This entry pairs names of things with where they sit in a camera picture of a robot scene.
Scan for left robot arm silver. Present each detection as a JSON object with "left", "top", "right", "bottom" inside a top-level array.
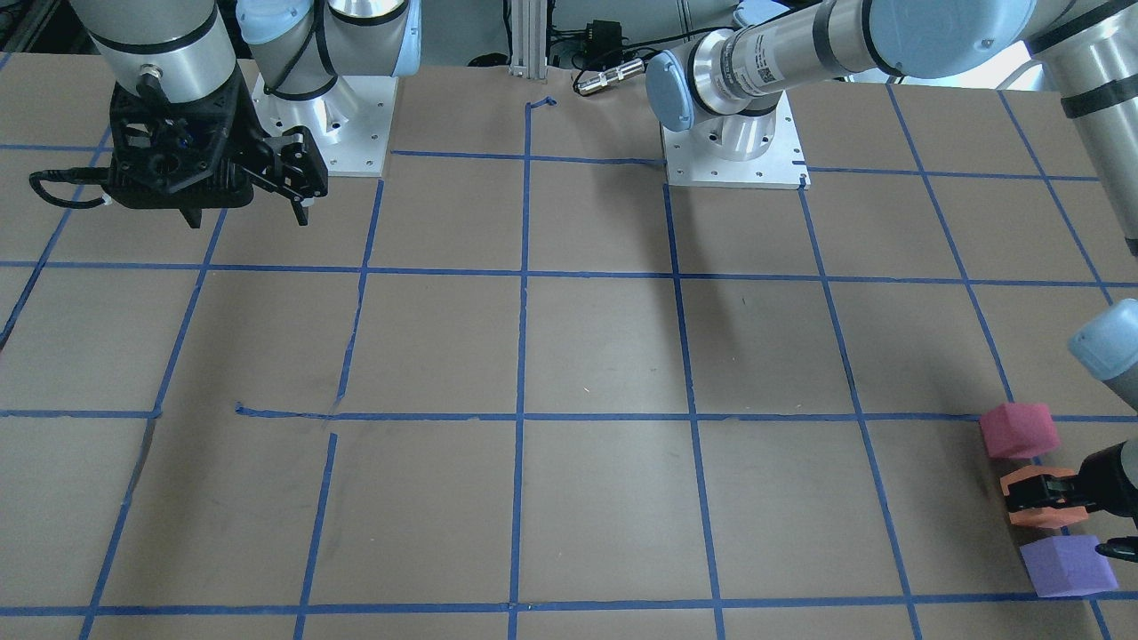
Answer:
[{"left": 646, "top": 1, "right": 1137, "bottom": 526}]

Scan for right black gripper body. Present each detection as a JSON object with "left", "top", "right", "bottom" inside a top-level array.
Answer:
[{"left": 102, "top": 68, "right": 329, "bottom": 210}]

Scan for orange foam cube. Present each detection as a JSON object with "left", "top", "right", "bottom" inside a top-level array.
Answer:
[{"left": 999, "top": 465, "right": 1089, "bottom": 528}]

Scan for aluminium frame post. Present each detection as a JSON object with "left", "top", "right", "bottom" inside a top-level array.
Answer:
[{"left": 508, "top": 0, "right": 550, "bottom": 84}]

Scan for purple foam cube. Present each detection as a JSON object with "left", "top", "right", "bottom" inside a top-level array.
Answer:
[{"left": 1019, "top": 535, "right": 1118, "bottom": 598}]

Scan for pink foam cube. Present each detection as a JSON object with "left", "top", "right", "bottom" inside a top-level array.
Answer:
[{"left": 979, "top": 404, "right": 1062, "bottom": 460}]

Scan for silver metal connector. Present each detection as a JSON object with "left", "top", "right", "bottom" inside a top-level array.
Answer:
[{"left": 574, "top": 58, "right": 645, "bottom": 97}]

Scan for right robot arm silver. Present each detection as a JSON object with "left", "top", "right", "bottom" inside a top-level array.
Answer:
[{"left": 65, "top": 1, "right": 422, "bottom": 229}]

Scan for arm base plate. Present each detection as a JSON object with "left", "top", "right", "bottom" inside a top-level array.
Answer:
[
  {"left": 251, "top": 76, "right": 401, "bottom": 178},
  {"left": 660, "top": 93, "right": 813, "bottom": 190}
]

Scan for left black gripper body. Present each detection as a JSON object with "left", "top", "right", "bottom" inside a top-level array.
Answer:
[{"left": 1077, "top": 440, "right": 1137, "bottom": 518}]

